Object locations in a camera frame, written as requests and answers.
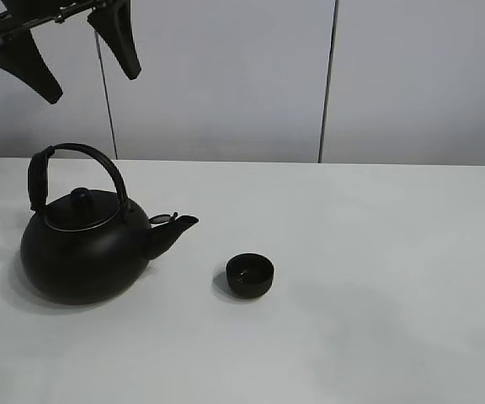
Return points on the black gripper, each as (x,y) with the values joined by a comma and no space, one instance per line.
(20,56)

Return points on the black teapot with handle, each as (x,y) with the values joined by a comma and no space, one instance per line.
(90,245)

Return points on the small black teacup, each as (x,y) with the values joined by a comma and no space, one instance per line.
(249,275)

